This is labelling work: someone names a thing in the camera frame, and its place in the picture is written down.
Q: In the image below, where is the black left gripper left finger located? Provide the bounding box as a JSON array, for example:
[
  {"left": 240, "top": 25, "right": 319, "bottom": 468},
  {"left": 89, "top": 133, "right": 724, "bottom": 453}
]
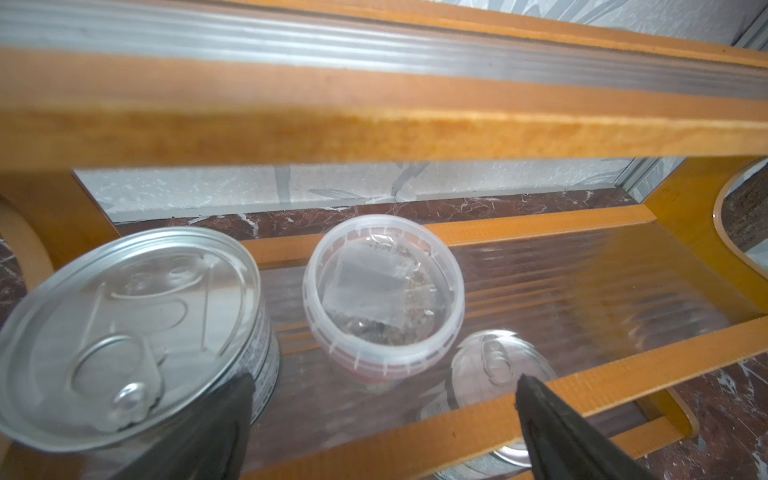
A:
[{"left": 113, "top": 374, "right": 255, "bottom": 479}]

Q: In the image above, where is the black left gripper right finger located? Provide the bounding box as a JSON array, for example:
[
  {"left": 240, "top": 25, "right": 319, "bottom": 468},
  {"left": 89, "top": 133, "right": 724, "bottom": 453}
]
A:
[{"left": 515, "top": 375, "right": 653, "bottom": 480}]

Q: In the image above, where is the black label can bottom shelf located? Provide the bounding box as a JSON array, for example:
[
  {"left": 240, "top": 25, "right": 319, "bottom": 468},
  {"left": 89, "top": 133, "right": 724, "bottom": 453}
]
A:
[{"left": 417, "top": 330, "right": 558, "bottom": 479}]

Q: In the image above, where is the silver pull-tab can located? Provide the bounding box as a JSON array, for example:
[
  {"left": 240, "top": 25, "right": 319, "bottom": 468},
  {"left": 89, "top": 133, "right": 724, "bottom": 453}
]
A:
[{"left": 1, "top": 227, "right": 280, "bottom": 479}]

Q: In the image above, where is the small clear cup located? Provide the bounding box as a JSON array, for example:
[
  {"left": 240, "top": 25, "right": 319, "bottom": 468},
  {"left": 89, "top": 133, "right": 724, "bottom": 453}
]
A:
[{"left": 302, "top": 215, "right": 466, "bottom": 394}]

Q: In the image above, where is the orange wooden three-tier shelf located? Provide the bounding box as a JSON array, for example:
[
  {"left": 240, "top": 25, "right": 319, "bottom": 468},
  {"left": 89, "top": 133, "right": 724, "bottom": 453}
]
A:
[{"left": 1, "top": 1, "right": 767, "bottom": 455}]

